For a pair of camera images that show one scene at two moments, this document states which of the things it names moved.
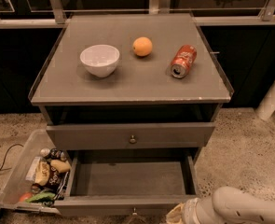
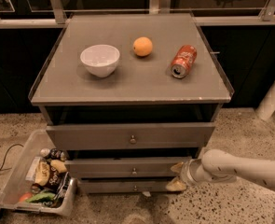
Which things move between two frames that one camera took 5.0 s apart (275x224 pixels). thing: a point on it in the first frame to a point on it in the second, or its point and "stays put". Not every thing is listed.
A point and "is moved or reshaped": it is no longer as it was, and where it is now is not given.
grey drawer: [139, 183] is moved or reshaped
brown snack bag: [56, 179] stays put
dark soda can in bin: [54, 153] stays put
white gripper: [189, 211] to [186, 172]
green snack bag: [42, 198] stays put
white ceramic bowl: [101, 60] stays put
